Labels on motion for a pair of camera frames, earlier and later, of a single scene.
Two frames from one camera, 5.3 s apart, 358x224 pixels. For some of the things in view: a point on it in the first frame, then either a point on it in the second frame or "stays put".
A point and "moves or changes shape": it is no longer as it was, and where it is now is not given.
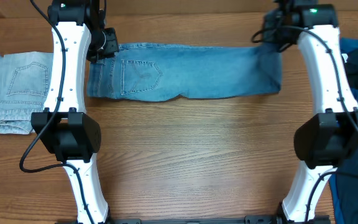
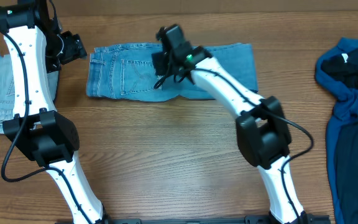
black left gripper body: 105,46 → 63,51
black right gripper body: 272,35 → 159,64
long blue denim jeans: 156,71 moves or changes shape
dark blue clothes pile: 355,183 stays put
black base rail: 251,219 stays put
